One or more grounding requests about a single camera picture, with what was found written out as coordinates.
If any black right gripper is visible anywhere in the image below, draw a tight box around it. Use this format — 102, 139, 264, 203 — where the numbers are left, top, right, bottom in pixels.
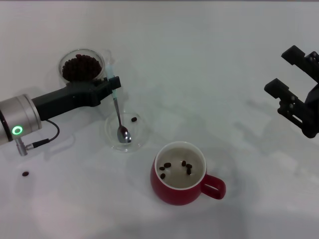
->
264, 45, 319, 139

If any double-wall glass cup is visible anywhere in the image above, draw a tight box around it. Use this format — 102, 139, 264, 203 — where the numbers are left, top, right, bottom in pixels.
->
58, 48, 113, 87

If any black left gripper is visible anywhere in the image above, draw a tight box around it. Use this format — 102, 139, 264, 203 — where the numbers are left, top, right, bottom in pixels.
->
31, 76, 122, 121

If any red ceramic mug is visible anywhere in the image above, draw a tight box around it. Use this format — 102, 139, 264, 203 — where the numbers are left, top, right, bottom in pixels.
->
150, 141, 227, 206

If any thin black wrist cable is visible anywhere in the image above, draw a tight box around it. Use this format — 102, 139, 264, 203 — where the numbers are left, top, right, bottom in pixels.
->
26, 119, 61, 150

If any small clear glass dish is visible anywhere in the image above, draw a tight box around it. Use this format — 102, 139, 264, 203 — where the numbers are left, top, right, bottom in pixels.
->
104, 111, 151, 153

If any coffee beans pile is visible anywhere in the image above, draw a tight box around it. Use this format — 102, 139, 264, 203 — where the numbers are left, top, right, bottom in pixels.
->
62, 54, 102, 82

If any blue-handled metal spoon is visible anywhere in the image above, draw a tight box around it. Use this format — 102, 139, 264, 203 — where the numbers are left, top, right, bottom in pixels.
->
107, 63, 133, 144

